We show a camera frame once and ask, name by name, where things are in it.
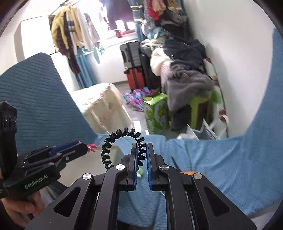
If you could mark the green cardboard box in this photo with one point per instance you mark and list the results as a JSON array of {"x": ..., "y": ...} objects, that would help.
[{"x": 156, "y": 113}]

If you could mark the person's left hand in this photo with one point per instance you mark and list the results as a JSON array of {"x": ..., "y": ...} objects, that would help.
[{"x": 15, "y": 208}]

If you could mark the grey fleece garment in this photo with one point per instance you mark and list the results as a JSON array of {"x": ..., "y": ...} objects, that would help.
[{"x": 182, "y": 85}]

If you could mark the pale green open box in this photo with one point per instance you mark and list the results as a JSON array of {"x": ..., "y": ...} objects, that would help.
[{"x": 91, "y": 162}]

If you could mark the small green jade charm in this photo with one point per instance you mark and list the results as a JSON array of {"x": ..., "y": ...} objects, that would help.
[{"x": 140, "y": 172}]

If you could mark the blue textured chair cover left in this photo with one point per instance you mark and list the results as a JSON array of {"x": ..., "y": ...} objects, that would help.
[{"x": 46, "y": 113}]

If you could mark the blue textured chair cover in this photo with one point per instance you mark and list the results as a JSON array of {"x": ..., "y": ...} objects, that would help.
[
  {"x": 46, "y": 113},
  {"x": 257, "y": 154}
]

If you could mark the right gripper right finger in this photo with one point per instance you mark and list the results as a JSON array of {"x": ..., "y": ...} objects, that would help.
[{"x": 192, "y": 201}]

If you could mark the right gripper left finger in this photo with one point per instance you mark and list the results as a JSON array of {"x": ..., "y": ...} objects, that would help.
[{"x": 91, "y": 202}]

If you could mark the yellow hanging jacket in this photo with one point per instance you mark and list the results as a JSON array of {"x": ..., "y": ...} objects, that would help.
[{"x": 57, "y": 28}]

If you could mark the dark navy jacket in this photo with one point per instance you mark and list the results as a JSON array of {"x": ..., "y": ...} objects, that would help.
[{"x": 179, "y": 49}]

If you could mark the orange gourd pendant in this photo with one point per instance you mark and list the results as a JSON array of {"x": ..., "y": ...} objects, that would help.
[{"x": 189, "y": 173}]

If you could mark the green plastic stool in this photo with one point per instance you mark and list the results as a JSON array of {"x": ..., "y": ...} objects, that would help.
[{"x": 192, "y": 114}]

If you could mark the purple floral cloth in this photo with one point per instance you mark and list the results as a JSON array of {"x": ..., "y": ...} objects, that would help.
[{"x": 135, "y": 98}]

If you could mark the white tote bag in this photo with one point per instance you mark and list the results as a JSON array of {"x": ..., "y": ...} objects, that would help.
[{"x": 216, "y": 130}]

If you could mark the cream lace covered table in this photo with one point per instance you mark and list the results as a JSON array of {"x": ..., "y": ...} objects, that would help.
[{"x": 102, "y": 107}]

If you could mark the blue textured chair cover right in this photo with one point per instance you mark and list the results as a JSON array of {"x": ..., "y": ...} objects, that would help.
[{"x": 257, "y": 154}]

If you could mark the red suitcase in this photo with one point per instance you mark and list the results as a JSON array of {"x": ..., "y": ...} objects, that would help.
[{"x": 135, "y": 78}]

